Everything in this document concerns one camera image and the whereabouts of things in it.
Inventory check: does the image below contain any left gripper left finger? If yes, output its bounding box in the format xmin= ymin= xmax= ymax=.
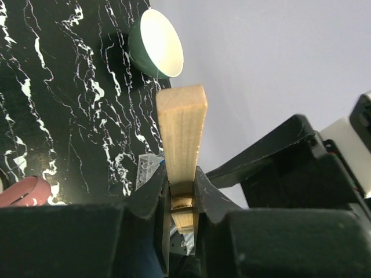
xmin=1 ymin=165 xmax=170 ymax=277

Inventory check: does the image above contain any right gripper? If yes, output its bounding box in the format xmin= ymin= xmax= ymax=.
xmin=207 ymin=114 xmax=370 ymax=210

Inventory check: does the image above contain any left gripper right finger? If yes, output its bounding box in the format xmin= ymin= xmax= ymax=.
xmin=194 ymin=169 xmax=370 ymax=277

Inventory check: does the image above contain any wooden bristle brush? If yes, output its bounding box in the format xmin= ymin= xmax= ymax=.
xmin=156 ymin=85 xmax=208 ymax=234

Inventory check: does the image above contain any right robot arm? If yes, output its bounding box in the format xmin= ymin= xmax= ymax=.
xmin=208 ymin=93 xmax=370 ymax=209

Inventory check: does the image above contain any clear test tube rack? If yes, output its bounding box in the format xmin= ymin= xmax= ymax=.
xmin=135 ymin=152 xmax=165 ymax=190

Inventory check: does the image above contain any pink ceramic mug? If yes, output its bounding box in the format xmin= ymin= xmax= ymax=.
xmin=1 ymin=176 xmax=52 ymax=207

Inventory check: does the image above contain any white bowl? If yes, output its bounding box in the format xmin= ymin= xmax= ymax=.
xmin=128 ymin=9 xmax=184 ymax=79

